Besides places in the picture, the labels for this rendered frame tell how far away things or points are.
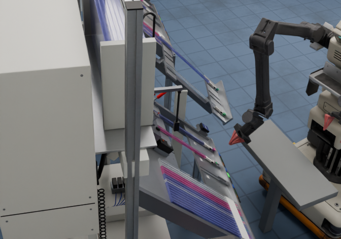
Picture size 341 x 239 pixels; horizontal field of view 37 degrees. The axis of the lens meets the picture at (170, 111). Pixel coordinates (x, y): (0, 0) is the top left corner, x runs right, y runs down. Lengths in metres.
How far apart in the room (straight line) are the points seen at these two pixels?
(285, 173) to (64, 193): 1.37
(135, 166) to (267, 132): 1.46
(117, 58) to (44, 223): 0.63
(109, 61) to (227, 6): 3.97
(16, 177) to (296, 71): 3.32
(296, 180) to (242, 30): 2.56
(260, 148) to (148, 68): 1.40
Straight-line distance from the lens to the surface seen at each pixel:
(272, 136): 2.91
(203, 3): 5.41
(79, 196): 1.70
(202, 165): 2.35
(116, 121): 1.63
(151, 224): 2.37
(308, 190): 2.68
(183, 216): 1.89
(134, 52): 1.32
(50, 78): 1.38
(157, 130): 2.03
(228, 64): 4.49
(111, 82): 1.54
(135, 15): 1.27
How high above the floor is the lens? 2.50
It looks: 40 degrees down
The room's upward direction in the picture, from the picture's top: 4 degrees clockwise
